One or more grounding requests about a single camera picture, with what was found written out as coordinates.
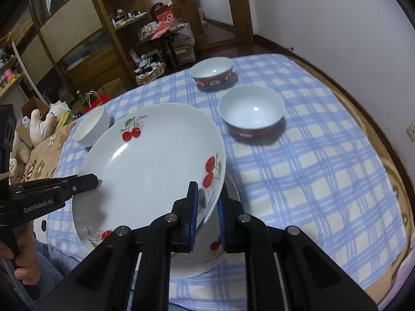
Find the small black folding table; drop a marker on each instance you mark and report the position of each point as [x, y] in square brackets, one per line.
[170, 51]

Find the wooden corner shelf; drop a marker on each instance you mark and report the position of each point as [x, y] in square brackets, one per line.
[126, 22]

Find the green bottle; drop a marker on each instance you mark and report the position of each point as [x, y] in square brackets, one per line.
[79, 97]

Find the red gift box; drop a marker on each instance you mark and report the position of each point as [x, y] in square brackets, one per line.
[165, 15]

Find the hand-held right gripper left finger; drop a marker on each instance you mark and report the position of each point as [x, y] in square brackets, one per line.
[194, 213]

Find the pink packet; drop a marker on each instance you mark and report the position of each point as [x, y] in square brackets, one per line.
[162, 30]

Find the white shelf with figurines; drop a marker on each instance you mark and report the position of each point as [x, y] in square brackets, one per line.
[9, 86]

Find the person's left hand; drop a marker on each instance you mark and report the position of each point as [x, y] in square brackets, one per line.
[29, 259]

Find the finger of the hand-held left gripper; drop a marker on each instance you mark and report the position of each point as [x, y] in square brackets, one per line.
[81, 184]

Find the wooden door with glass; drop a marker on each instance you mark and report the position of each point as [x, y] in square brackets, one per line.
[181, 6]

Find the red patterned bowl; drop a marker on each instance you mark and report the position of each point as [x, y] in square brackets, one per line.
[210, 68]
[249, 107]

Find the blue checkered cloth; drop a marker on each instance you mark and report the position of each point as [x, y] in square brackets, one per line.
[291, 184]

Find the green yellow plush cushion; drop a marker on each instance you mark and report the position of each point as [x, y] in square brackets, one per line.
[66, 118]

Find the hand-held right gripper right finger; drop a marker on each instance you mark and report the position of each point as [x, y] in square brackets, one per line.
[222, 226]

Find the white wall socket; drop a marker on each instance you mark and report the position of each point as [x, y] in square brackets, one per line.
[411, 132]

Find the plain white bowl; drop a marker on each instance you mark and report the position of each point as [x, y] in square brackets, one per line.
[92, 126]

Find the pink and white plush doll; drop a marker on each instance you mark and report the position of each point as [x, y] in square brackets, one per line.
[42, 126]

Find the white cherry print plate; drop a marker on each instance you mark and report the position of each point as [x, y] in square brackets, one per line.
[146, 175]
[201, 265]

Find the white spiky plush toy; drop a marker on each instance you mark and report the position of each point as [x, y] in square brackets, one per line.
[60, 107]

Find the woven basket with clothes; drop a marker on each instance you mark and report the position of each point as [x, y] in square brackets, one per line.
[150, 74]

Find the clear storage box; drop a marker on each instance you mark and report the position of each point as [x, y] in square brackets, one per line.
[186, 55]

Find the open cardboard box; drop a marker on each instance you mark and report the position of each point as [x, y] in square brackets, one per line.
[34, 105]
[113, 87]

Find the red paper bag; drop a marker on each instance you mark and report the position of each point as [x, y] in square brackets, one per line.
[99, 101]

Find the small white bear plush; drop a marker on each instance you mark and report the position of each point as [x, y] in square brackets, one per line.
[26, 121]

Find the wooden wardrobe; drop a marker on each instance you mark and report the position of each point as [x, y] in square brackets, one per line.
[71, 22]

